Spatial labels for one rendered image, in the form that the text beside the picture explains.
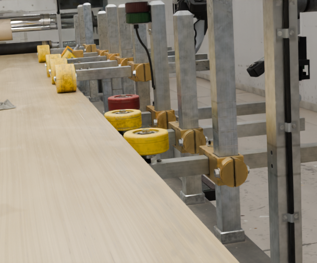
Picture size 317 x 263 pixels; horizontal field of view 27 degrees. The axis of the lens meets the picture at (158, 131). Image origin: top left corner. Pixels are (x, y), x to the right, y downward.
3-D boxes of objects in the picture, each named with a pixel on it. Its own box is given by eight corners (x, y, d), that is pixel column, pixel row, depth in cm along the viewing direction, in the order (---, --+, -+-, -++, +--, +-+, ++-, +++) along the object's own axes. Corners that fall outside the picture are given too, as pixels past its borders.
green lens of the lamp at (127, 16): (147, 21, 163) (147, 12, 162) (153, 21, 157) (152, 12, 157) (124, 23, 162) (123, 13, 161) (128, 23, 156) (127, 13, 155)
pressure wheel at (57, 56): (63, 70, 230) (62, 79, 238) (60, 49, 233) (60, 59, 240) (46, 71, 229) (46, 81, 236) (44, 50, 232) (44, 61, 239)
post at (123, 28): (136, 150, 219) (126, 3, 210) (138, 152, 215) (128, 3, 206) (126, 151, 218) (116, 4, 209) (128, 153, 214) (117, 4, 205)
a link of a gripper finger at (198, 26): (199, 52, 180) (198, 18, 178) (206, 53, 175) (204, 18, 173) (189, 53, 180) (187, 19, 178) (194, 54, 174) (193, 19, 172)
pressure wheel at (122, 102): (138, 134, 173) (135, 91, 170) (144, 140, 165) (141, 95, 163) (108, 138, 171) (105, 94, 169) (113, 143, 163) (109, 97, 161)
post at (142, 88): (153, 176, 195) (142, 12, 186) (155, 178, 192) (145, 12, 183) (141, 177, 194) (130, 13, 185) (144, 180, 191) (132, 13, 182)
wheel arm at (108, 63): (205, 62, 223) (204, 51, 222) (208, 62, 219) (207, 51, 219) (57, 74, 213) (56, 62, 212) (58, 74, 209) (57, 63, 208)
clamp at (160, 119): (165, 122, 175) (164, 104, 174) (178, 131, 162) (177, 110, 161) (144, 124, 173) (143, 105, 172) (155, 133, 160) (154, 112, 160)
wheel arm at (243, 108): (275, 112, 177) (275, 97, 177) (280, 115, 174) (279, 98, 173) (117, 129, 169) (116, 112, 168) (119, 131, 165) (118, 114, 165)
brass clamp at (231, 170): (227, 168, 127) (226, 142, 126) (252, 185, 114) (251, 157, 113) (196, 171, 126) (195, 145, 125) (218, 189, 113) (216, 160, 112)
